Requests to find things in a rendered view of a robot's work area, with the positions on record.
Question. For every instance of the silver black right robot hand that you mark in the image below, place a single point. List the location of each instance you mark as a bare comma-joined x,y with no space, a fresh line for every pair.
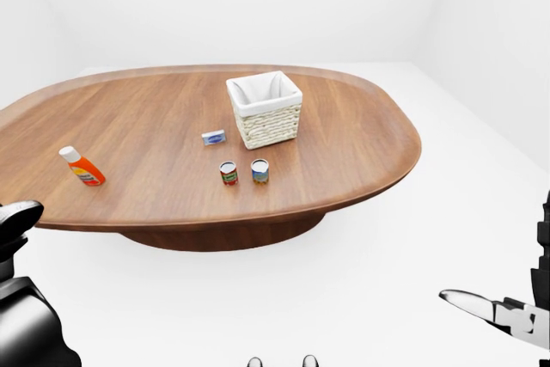
515,317

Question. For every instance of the orange bottle with white cap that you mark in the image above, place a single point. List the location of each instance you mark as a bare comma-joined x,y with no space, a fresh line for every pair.
86,170

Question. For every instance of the small dark rounded shape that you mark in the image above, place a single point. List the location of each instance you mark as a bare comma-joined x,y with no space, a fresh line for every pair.
254,362
310,361

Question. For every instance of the red tin with green label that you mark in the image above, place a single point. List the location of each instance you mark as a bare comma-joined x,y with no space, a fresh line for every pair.
229,174

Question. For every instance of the small blue white box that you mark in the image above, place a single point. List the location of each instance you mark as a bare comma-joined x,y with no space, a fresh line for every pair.
214,138

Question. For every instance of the white wicker basket with liner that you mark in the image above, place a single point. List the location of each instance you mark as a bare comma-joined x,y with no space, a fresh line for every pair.
268,120

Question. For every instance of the blue tin with white lid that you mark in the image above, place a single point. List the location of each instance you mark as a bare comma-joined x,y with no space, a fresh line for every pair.
260,172

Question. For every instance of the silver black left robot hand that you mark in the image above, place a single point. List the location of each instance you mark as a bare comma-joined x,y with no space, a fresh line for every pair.
26,324

